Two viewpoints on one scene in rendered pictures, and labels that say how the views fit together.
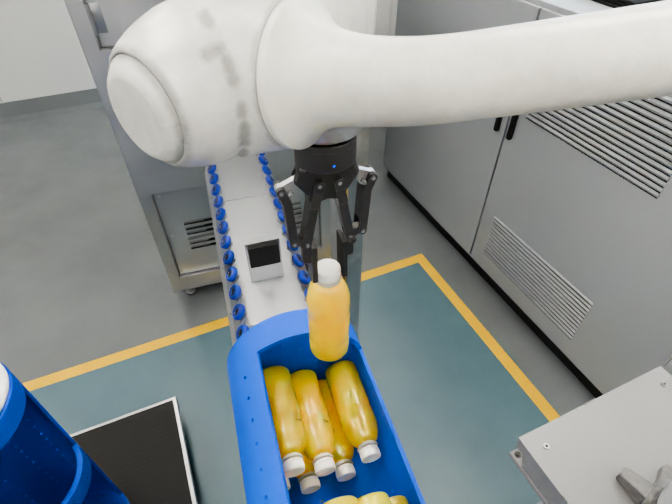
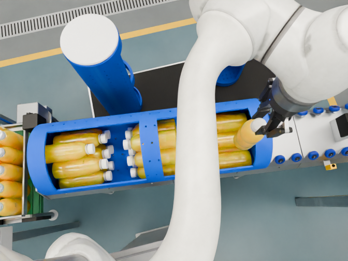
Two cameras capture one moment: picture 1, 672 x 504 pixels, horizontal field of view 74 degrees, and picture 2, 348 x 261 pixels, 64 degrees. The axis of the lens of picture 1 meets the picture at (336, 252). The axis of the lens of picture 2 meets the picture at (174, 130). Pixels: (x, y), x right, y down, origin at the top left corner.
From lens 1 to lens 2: 0.46 m
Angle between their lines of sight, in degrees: 52
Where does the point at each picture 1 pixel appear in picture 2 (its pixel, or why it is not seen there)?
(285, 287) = (324, 142)
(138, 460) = (252, 85)
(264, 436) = not seen: hidden behind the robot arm
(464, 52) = (186, 84)
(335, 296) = (247, 130)
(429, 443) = (248, 240)
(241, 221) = not seen: outside the picture
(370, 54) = (196, 51)
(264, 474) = not seen: hidden behind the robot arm
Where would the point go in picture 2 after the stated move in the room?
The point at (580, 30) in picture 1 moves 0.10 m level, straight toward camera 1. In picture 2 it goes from (187, 132) to (129, 89)
